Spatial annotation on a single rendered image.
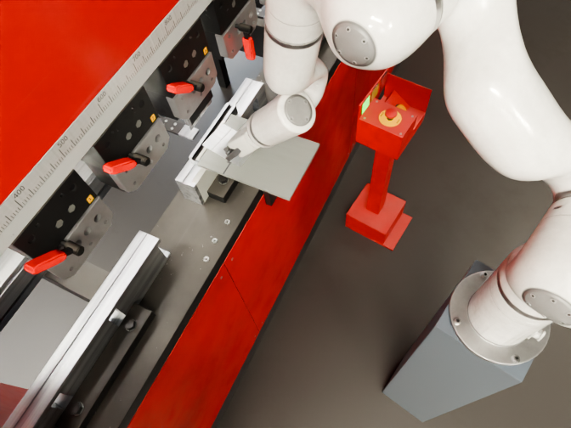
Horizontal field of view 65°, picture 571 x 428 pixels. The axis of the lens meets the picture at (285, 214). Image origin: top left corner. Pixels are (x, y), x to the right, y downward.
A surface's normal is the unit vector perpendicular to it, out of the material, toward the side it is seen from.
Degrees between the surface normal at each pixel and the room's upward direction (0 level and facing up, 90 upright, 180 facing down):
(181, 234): 0
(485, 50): 36
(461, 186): 0
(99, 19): 90
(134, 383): 0
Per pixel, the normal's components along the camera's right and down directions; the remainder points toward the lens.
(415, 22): 0.56, 0.33
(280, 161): -0.08, -0.48
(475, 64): -0.67, -0.10
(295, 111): 0.46, -0.06
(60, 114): 0.90, 0.35
